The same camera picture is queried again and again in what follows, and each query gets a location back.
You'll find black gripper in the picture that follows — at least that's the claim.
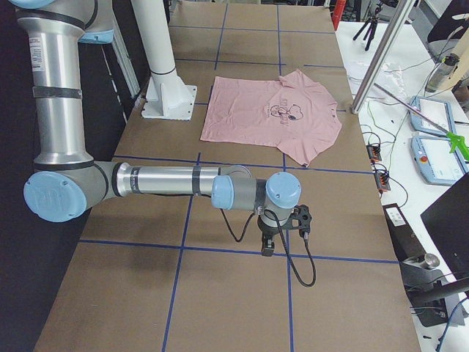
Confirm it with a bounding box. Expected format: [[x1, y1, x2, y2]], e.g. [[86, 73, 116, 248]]
[[257, 216, 280, 257]]

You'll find pink snoopy t-shirt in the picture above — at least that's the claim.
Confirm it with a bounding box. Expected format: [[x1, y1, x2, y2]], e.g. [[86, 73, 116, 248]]
[[201, 70, 341, 166]]

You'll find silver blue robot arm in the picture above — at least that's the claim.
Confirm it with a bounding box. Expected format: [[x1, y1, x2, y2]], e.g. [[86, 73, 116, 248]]
[[14, 1, 311, 256]]

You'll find black box with label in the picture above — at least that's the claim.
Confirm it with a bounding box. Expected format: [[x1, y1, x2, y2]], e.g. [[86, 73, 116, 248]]
[[383, 203, 426, 263]]

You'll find upper orange connector block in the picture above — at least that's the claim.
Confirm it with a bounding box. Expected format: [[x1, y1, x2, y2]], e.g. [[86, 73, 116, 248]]
[[366, 144, 382, 163]]

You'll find silver metal cylinder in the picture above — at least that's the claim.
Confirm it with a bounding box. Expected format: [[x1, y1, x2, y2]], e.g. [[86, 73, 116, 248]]
[[421, 253, 440, 270]]

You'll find white mounting pillar with base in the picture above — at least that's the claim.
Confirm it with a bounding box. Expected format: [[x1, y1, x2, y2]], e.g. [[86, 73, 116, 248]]
[[131, 0, 197, 121]]

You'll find black monitor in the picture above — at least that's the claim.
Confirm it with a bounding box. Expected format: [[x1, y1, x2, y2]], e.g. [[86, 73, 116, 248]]
[[421, 175, 468, 298]]

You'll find lower blue teach pendant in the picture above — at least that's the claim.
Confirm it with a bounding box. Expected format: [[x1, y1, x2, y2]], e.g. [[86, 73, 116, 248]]
[[410, 136, 468, 186]]

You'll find blue teach pendant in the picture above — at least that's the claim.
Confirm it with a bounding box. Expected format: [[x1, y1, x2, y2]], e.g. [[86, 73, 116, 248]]
[[410, 136, 468, 186], [410, 96, 455, 137]]

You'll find upper blue teach pendant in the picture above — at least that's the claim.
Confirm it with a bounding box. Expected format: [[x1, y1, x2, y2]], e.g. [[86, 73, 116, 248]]
[[410, 96, 455, 137]]

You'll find grey water bottle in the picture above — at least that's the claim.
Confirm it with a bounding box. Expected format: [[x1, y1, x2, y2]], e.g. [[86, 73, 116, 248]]
[[425, 53, 459, 92]]

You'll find black camera cable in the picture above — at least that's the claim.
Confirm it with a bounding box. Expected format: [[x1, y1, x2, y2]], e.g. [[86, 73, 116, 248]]
[[221, 208, 317, 287]]

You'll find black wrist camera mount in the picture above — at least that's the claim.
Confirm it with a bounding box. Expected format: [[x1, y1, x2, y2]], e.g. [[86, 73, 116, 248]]
[[283, 205, 312, 233]]

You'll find green handled reacher grabber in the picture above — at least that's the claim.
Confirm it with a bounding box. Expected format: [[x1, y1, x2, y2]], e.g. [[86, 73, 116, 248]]
[[373, 83, 469, 162]]

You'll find black camera tripod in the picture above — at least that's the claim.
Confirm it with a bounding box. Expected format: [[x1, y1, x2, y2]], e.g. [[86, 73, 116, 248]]
[[352, 2, 382, 51]]

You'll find aluminium frame post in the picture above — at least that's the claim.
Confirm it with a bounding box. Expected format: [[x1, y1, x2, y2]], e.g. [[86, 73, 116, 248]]
[[350, 0, 415, 114]]

